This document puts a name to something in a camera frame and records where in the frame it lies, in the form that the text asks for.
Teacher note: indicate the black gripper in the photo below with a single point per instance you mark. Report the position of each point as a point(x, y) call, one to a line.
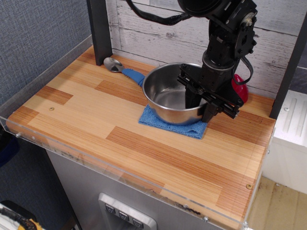
point(214, 86)

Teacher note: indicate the silver metal pot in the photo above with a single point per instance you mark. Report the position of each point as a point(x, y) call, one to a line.
point(166, 96)

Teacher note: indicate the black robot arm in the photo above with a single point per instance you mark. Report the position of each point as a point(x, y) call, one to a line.
point(231, 38)

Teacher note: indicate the blue folded cloth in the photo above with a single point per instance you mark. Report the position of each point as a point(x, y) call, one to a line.
point(195, 130)

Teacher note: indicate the red cone-shaped toy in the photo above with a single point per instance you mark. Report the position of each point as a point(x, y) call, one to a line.
point(241, 90)

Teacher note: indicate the white cabinet at right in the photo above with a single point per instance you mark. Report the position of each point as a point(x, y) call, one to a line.
point(286, 161)

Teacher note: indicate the silver toy fridge cabinet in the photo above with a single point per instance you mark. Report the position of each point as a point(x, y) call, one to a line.
point(83, 186)

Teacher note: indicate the grey dispenser button panel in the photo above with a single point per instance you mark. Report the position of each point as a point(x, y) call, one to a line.
point(119, 216)

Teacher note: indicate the yellow black object bottom left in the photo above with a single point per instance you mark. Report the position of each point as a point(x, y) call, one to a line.
point(24, 223)

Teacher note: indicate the dark right vertical post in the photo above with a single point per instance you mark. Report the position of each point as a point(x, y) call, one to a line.
point(290, 70)

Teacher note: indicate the dark vertical post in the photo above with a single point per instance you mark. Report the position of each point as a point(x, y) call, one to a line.
point(100, 30)
point(290, 70)

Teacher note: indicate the spoon with blue handle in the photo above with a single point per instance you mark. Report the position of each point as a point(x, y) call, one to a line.
point(113, 65)

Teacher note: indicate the dark left vertical post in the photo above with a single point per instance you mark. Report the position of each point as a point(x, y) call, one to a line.
point(100, 30)

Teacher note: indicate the clear acrylic guard rail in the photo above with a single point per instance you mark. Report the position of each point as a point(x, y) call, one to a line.
point(90, 116)

